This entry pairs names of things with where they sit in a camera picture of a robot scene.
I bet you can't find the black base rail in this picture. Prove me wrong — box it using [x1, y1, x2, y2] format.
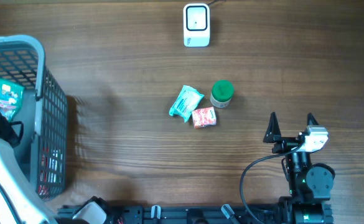
[57, 196, 334, 224]

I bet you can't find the black right camera cable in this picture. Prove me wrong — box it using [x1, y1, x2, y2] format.
[239, 143, 306, 224]

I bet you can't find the green lid jar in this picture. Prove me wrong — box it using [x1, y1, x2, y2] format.
[210, 80, 235, 108]

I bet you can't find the grey plastic basket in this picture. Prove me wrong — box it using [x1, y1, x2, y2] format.
[0, 35, 68, 203]

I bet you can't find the white barcode scanner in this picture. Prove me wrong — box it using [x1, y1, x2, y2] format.
[183, 3, 210, 47]

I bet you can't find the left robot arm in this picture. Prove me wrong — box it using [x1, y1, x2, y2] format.
[0, 112, 57, 223]

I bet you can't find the teal wet wipes packet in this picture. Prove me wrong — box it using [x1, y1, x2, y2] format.
[169, 85, 204, 123]

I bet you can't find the red orange candy packet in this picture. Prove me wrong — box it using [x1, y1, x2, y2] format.
[192, 107, 217, 129]

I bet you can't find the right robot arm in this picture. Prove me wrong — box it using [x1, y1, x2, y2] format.
[263, 112, 335, 223]

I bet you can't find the green 3M gloves bag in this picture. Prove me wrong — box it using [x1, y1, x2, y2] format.
[0, 79, 24, 122]

